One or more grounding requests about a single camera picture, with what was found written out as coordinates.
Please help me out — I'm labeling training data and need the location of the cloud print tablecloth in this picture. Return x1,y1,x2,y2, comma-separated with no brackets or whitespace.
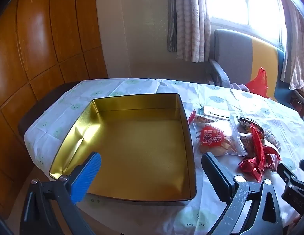
24,78,304,235

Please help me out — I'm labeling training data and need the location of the wooden panelled wardrobe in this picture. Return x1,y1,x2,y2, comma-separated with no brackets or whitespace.
0,0,108,226

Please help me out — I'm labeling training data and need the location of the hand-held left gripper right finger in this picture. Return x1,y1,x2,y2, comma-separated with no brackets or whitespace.
201,152,283,235

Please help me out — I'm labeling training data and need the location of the dark brown table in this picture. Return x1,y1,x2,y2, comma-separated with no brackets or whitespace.
18,82,80,140

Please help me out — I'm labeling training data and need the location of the bright window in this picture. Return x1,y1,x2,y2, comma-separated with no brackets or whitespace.
206,0,287,47

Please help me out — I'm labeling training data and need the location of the long rice roll packet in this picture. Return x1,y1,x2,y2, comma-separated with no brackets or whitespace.
188,110,216,126

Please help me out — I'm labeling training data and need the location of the silver yellow foil packet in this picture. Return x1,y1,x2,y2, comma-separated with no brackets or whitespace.
263,130,281,150

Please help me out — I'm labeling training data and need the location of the grey yellow armchair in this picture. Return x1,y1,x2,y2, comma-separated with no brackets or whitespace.
208,29,290,103

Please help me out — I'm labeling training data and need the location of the red plastic bag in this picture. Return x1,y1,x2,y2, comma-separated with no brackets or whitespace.
245,67,269,98

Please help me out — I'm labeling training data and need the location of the dark foil snack packet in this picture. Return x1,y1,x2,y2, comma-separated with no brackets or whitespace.
236,116,265,137

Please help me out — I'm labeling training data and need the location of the gold square tin box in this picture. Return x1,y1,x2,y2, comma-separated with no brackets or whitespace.
49,93,197,205

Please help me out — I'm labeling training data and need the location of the pale patterned curtain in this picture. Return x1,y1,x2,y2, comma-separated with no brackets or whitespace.
168,0,211,63
280,0,304,91

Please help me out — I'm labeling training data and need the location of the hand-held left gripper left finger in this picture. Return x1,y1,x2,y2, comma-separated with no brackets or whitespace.
20,151,102,235

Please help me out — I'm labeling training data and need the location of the clear cake packet red label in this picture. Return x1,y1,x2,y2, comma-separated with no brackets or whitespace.
195,121,248,157

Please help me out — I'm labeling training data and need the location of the pink cloth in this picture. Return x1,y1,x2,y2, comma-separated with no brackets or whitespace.
229,82,250,92

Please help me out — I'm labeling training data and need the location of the red foil candy packet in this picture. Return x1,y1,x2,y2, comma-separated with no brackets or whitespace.
262,146,282,170
238,155,264,183

